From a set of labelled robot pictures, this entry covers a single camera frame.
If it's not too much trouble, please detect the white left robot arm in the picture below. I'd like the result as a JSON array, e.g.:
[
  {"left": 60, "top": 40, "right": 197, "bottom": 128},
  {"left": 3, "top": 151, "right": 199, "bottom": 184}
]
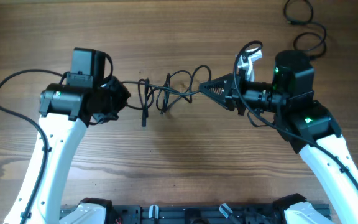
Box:
[{"left": 4, "top": 48, "right": 130, "bottom": 223}]

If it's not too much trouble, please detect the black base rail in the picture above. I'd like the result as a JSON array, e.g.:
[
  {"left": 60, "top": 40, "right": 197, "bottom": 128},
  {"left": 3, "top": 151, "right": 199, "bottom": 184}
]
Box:
[{"left": 114, "top": 203, "right": 283, "bottom": 224}]

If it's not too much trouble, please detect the black cable micro USB plug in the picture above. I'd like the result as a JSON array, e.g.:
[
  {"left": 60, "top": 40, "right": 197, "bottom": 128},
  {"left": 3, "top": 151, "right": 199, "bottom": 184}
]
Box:
[{"left": 120, "top": 77, "right": 180, "bottom": 128}]

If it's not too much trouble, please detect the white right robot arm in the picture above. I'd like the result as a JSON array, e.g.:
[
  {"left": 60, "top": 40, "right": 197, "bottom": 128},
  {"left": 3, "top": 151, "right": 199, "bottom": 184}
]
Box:
[{"left": 199, "top": 48, "right": 358, "bottom": 223}]

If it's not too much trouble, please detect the black cable gold plug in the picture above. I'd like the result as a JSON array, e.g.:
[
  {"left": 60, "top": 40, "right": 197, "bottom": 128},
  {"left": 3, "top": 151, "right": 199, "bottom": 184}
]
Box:
[{"left": 283, "top": 0, "right": 328, "bottom": 60}]

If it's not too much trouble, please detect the black cable blue USB plug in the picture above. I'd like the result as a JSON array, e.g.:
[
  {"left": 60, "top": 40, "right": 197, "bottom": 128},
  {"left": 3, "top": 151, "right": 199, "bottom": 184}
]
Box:
[{"left": 153, "top": 65, "right": 212, "bottom": 114}]

